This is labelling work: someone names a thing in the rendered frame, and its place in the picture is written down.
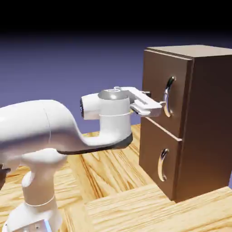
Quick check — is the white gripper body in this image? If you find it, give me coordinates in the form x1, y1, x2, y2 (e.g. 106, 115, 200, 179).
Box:
126, 87, 162, 117

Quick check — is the brown cabinet door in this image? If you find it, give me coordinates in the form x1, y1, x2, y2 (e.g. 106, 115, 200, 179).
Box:
141, 49, 195, 141
139, 116, 183, 201

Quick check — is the brown wooden cabinet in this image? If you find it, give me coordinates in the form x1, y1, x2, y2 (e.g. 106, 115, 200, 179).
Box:
139, 44, 232, 203

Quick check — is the curved silver door handle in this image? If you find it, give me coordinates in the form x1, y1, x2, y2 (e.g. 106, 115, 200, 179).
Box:
163, 76, 177, 118
157, 148, 170, 182

